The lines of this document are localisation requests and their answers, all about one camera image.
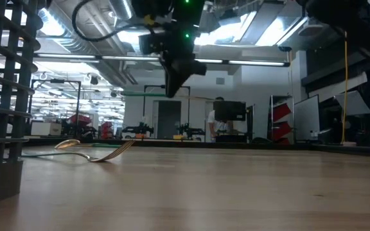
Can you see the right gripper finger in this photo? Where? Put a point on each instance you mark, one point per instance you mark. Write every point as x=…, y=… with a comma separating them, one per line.
x=173, y=80

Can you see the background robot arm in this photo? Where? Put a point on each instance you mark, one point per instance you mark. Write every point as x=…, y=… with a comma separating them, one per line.
x=138, y=130
x=189, y=131

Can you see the person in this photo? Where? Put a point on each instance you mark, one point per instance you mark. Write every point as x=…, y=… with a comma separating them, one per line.
x=217, y=125

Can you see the black monitor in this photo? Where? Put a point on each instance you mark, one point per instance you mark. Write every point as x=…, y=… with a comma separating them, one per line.
x=230, y=110

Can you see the red storage bins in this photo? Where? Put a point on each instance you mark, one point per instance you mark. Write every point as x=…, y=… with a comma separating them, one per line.
x=106, y=130

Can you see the red and white rack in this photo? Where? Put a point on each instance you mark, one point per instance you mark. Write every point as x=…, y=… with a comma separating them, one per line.
x=281, y=122

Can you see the white box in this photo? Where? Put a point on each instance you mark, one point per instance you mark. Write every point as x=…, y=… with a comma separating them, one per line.
x=45, y=128

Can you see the whiteboard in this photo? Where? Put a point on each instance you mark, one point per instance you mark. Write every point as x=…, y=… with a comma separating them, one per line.
x=307, y=118

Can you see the grey angled panel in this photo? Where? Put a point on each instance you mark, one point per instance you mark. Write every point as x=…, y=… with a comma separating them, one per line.
x=353, y=102

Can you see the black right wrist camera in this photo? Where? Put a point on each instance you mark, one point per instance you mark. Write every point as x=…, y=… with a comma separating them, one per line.
x=153, y=43

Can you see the black gantry frame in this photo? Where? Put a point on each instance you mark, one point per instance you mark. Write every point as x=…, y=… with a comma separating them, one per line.
x=144, y=109

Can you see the ceiling light strip rail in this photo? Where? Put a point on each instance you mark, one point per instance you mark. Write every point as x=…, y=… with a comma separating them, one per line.
x=236, y=61

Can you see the black aluminium table frame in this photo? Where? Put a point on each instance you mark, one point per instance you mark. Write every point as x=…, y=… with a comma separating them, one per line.
x=268, y=145

